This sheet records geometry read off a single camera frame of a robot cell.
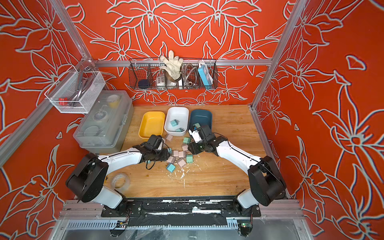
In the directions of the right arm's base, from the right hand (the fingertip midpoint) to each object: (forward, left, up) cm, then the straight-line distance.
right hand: (188, 147), depth 84 cm
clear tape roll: (-17, +38, -9) cm, 43 cm away
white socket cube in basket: (+35, +18, +20) cm, 44 cm away
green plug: (-3, 0, -10) cm, 10 cm away
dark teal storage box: (+31, -10, -9) cm, 34 cm away
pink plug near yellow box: (+11, +13, -7) cm, 19 cm away
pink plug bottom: (-6, +4, -9) cm, 12 cm away
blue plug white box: (+25, +11, -8) cm, 28 cm away
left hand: (-1, +13, -9) cm, 16 cm away
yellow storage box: (+25, +28, -9) cm, 39 cm away
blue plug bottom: (-9, +10, -9) cm, 16 cm away
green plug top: (+10, +2, -9) cm, 14 cm away
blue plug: (+18, +7, -8) cm, 21 cm away
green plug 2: (+24, -5, -9) cm, 26 cm away
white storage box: (+35, +8, -9) cm, 37 cm away
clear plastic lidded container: (+10, +51, +6) cm, 52 cm away
